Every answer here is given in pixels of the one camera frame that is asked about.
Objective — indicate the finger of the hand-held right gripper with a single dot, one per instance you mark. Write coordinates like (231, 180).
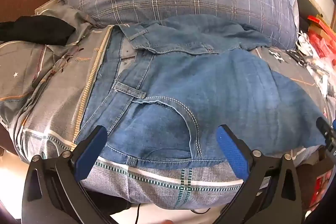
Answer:
(324, 130)

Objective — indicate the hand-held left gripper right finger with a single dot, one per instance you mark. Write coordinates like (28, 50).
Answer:
(231, 154)

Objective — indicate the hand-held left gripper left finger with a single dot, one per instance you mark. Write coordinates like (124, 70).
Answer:
(90, 151)

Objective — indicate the blue denim pants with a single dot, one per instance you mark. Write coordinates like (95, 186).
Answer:
(210, 87)

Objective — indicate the grey printed blanket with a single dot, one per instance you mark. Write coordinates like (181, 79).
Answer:
(39, 82)

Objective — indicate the red packaging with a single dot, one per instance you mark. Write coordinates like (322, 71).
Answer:
(321, 35)

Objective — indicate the black cloth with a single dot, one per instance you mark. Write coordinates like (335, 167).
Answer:
(39, 29)

